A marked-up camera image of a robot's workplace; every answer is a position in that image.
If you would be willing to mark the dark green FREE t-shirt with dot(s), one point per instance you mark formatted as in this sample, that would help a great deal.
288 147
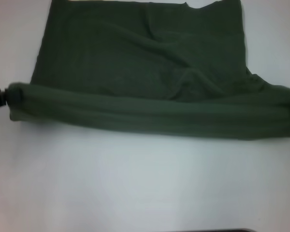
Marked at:
147 72

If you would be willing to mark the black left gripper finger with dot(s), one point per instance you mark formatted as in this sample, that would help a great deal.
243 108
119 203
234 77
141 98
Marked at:
0 99

